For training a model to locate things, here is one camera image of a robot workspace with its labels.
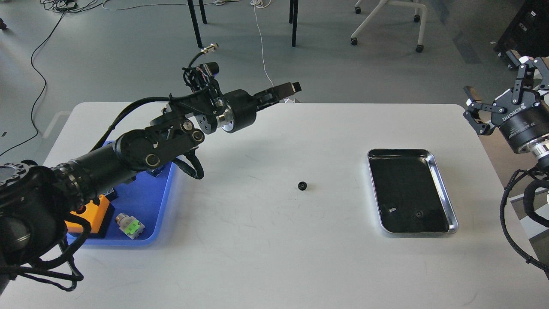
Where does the white chair base with casters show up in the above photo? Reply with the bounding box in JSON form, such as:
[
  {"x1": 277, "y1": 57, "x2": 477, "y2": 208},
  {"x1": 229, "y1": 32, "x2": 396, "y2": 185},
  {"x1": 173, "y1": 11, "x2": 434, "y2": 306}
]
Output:
[{"x1": 349, "y1": 0, "x2": 429, "y2": 55}]

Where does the black table leg left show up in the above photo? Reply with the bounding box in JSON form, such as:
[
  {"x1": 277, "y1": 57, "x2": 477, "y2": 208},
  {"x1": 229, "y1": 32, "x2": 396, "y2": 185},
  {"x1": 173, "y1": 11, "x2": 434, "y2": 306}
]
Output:
[{"x1": 187, "y1": 0, "x2": 208, "y2": 48}]

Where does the black cabinet top right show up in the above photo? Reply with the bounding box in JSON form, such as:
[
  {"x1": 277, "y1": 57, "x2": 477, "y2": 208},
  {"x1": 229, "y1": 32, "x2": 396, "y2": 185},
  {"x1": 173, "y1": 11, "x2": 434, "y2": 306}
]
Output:
[{"x1": 494, "y1": 0, "x2": 549, "y2": 69}]

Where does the black table leg right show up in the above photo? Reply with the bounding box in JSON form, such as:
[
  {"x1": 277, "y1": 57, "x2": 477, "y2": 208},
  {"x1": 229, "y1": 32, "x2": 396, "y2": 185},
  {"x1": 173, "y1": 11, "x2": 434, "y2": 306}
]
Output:
[{"x1": 289, "y1": 0, "x2": 299, "y2": 47}]

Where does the blue plastic tray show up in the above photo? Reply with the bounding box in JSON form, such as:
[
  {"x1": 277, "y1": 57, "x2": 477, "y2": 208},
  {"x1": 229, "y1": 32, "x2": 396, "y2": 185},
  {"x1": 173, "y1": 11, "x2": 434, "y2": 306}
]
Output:
[{"x1": 84, "y1": 162, "x2": 177, "y2": 248}]

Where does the white cable on floor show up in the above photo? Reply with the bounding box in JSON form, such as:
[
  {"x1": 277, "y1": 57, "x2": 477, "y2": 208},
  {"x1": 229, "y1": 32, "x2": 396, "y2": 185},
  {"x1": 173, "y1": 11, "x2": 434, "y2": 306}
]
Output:
[{"x1": 250, "y1": 0, "x2": 296, "y2": 104}]

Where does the red mushroom push button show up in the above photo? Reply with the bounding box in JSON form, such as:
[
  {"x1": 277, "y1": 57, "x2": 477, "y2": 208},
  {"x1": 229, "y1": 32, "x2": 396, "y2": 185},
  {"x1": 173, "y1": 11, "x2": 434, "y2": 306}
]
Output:
[{"x1": 104, "y1": 188, "x2": 118, "y2": 201}]

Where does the black cable on floor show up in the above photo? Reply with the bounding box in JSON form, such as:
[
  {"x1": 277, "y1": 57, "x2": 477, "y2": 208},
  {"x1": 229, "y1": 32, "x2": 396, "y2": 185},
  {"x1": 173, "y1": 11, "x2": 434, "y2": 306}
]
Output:
[{"x1": 0, "y1": 0, "x2": 112, "y2": 157}]

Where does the white robot base right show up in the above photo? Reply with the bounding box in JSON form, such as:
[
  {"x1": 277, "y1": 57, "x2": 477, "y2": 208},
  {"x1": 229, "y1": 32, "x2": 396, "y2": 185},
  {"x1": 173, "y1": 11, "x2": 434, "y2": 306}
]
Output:
[{"x1": 510, "y1": 188, "x2": 549, "y2": 240}]

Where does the silver switch with green block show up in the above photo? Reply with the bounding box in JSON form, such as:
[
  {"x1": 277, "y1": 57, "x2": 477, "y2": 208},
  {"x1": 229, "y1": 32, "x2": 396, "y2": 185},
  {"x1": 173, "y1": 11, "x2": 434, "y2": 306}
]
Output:
[{"x1": 115, "y1": 213, "x2": 145, "y2": 240}]

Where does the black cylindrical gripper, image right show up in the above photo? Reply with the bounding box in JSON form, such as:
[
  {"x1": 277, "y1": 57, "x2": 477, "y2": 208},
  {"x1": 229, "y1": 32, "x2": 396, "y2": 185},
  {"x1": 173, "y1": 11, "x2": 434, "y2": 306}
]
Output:
[{"x1": 463, "y1": 50, "x2": 549, "y2": 156}]

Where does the green push button switch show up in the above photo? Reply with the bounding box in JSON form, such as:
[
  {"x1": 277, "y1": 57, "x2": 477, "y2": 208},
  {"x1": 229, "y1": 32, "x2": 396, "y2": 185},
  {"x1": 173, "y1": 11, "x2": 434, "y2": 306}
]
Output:
[{"x1": 146, "y1": 166, "x2": 165, "y2": 178}]

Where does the black table leg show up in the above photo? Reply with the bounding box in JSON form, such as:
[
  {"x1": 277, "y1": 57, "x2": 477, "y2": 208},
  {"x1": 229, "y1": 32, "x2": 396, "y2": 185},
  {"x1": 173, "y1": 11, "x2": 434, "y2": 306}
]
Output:
[
  {"x1": 289, "y1": 0, "x2": 299, "y2": 47},
  {"x1": 187, "y1": 0, "x2": 208, "y2": 48}
]

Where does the small black gear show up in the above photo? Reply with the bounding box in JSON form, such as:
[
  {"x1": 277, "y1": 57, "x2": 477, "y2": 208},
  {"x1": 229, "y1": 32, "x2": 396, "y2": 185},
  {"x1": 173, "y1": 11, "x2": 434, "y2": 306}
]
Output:
[
  {"x1": 297, "y1": 181, "x2": 308, "y2": 191},
  {"x1": 413, "y1": 210, "x2": 424, "y2": 220}
]

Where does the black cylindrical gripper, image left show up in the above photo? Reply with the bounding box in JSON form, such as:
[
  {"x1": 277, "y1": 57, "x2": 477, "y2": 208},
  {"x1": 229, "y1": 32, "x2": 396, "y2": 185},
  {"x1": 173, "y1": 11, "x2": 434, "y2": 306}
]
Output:
[{"x1": 217, "y1": 82, "x2": 302, "y2": 133}]

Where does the silver metal tray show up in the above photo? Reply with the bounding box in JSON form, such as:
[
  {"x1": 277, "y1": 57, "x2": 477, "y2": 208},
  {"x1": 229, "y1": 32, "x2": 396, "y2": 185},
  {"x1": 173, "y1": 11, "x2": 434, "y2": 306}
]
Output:
[{"x1": 367, "y1": 148, "x2": 459, "y2": 236}]

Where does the orange and black button box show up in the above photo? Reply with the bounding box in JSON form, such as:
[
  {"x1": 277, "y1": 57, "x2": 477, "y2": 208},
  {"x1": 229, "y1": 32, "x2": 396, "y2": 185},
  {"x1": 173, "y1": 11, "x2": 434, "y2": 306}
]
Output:
[{"x1": 72, "y1": 195, "x2": 115, "y2": 239}]

